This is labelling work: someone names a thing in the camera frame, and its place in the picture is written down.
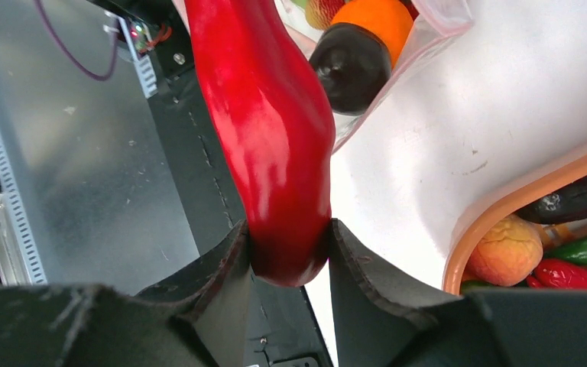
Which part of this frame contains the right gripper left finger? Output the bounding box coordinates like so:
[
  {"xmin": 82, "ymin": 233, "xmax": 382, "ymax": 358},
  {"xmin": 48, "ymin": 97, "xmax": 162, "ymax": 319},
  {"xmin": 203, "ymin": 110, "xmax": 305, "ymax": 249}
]
[{"xmin": 0, "ymin": 221, "xmax": 251, "ymax": 366}]

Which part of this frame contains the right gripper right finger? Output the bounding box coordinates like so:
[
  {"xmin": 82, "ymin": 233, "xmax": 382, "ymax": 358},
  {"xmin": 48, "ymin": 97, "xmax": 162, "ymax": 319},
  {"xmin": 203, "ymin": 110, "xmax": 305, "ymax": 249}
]
[{"xmin": 328, "ymin": 219, "xmax": 587, "ymax": 366}]

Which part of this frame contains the red toy chili pepper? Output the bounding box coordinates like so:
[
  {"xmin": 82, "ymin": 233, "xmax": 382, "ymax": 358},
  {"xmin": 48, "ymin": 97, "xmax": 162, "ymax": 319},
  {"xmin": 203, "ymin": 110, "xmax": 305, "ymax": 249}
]
[{"xmin": 184, "ymin": 1, "xmax": 336, "ymax": 287}]

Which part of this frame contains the purple toy eggplant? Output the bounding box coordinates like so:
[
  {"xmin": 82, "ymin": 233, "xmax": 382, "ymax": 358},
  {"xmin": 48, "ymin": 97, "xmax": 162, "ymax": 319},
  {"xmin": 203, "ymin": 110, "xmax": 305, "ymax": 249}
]
[{"xmin": 515, "ymin": 176, "xmax": 587, "ymax": 224}]

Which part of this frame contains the dark purple toy mangosteen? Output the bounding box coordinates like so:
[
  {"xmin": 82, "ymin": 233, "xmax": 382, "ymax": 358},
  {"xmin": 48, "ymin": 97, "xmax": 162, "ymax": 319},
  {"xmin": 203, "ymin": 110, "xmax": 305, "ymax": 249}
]
[{"xmin": 309, "ymin": 23, "xmax": 392, "ymax": 116}]

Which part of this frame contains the orange toy tangerine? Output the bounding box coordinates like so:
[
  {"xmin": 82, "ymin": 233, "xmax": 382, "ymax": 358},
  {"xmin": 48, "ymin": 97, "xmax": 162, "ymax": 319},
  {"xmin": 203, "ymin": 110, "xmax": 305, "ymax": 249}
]
[{"xmin": 330, "ymin": 0, "xmax": 413, "ymax": 67}]

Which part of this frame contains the clear pink zip top bag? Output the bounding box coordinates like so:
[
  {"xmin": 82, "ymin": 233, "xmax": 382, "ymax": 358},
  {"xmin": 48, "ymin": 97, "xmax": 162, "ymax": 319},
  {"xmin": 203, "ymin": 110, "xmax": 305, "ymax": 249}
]
[{"xmin": 171, "ymin": 0, "xmax": 474, "ymax": 153}]

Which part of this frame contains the red toy lychee bunch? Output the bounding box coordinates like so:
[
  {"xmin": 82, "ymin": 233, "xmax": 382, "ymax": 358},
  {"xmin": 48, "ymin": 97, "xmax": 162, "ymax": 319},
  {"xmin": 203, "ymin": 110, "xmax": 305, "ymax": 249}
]
[{"xmin": 304, "ymin": 0, "xmax": 345, "ymax": 31}]

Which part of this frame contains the orange yellow toy peach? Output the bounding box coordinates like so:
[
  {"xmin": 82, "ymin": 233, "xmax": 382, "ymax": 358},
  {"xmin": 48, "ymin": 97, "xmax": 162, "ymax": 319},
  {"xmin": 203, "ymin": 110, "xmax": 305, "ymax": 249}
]
[{"xmin": 466, "ymin": 214, "xmax": 543, "ymax": 287}]

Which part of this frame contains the orange plastic basket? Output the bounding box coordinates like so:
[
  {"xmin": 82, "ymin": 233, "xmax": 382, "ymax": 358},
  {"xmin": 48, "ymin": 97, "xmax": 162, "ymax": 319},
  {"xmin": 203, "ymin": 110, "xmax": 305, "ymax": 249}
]
[{"xmin": 442, "ymin": 142, "xmax": 587, "ymax": 295}]

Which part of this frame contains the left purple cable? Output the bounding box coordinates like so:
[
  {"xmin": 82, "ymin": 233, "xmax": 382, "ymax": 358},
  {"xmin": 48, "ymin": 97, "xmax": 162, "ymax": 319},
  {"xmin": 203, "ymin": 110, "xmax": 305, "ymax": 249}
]
[{"xmin": 34, "ymin": 0, "xmax": 120, "ymax": 82}]

